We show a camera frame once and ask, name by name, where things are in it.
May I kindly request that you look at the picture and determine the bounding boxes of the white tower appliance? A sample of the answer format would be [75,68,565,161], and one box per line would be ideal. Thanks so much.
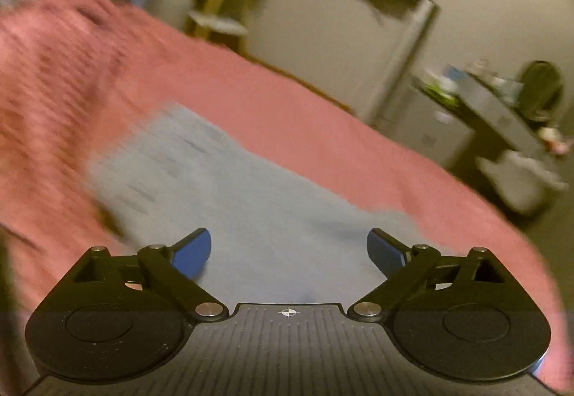
[367,0,441,128]

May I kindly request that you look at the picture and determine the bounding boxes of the grey shell-back chair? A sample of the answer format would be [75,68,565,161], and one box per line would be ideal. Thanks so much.
[476,149,569,216]

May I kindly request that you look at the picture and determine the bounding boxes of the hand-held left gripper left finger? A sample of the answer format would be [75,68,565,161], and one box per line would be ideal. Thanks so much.
[72,228,230,323]

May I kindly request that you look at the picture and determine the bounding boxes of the oval vanity mirror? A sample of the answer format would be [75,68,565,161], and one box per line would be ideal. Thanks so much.
[521,60,565,122]

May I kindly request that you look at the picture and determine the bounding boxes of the grey nightstand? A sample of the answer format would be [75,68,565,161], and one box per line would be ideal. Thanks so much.
[411,77,477,169]

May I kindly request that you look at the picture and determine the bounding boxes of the pink ribbed bed blanket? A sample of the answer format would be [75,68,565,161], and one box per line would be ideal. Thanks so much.
[0,0,574,393]

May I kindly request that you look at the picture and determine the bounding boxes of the white side table yellow legs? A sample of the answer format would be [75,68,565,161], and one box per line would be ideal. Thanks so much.
[185,0,266,56]

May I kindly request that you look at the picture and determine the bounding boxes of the grey pants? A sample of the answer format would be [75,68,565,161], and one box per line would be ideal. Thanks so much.
[87,103,420,312]

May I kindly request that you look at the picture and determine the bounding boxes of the grey vanity desk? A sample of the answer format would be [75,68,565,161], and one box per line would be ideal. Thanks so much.
[456,72,557,160]

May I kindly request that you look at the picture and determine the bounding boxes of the pink plush toy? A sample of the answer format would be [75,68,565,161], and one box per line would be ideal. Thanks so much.
[537,126,568,155]

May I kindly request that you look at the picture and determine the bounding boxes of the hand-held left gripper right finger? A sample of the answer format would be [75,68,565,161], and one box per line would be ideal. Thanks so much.
[347,228,508,323]

